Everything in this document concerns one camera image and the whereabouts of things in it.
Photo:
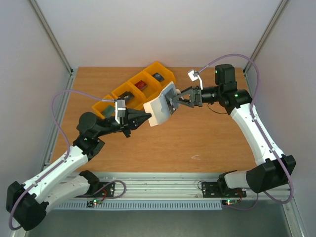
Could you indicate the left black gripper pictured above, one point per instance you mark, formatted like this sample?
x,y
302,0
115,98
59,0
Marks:
x,y
134,118

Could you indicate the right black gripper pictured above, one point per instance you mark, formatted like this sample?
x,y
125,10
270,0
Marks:
x,y
197,97

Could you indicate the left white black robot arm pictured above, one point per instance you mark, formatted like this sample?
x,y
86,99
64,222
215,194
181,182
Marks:
x,y
29,203

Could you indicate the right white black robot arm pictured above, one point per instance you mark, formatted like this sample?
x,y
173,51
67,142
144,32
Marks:
x,y
273,167

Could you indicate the black card in bin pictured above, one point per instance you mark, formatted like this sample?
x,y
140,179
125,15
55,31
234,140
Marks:
x,y
126,96

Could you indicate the green card in bin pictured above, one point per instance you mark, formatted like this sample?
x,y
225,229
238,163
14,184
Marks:
x,y
108,111

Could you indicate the blue card in bin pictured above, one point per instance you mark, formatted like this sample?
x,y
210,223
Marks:
x,y
158,77

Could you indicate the red card in bin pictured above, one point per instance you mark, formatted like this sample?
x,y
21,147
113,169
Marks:
x,y
141,85

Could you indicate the left small circuit board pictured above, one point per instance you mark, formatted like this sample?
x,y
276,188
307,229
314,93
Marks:
x,y
93,203

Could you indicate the small circuit board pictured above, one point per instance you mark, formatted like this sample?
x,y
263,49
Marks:
x,y
93,203
229,202

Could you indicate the right small circuit board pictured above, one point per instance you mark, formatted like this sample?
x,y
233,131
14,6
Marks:
x,y
229,202

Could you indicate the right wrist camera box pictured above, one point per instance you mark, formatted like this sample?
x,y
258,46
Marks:
x,y
194,76

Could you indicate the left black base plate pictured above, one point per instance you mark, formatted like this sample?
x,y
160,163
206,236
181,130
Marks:
x,y
102,189

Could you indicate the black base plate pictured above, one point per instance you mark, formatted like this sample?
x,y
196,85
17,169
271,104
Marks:
x,y
215,190
102,189

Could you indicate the aluminium front rail frame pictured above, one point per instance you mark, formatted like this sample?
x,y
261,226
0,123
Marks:
x,y
130,185

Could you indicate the grey slotted cable duct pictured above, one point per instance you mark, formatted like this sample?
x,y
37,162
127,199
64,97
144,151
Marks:
x,y
130,205

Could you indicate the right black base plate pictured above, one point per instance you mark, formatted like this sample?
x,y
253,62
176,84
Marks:
x,y
215,190

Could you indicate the right aluminium corner post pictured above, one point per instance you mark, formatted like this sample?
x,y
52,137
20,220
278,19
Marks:
x,y
278,12

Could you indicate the aluminium corner post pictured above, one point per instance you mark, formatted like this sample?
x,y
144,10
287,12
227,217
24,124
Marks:
x,y
43,21
278,12

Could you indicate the left aluminium corner post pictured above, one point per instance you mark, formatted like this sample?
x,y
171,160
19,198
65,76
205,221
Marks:
x,y
43,21

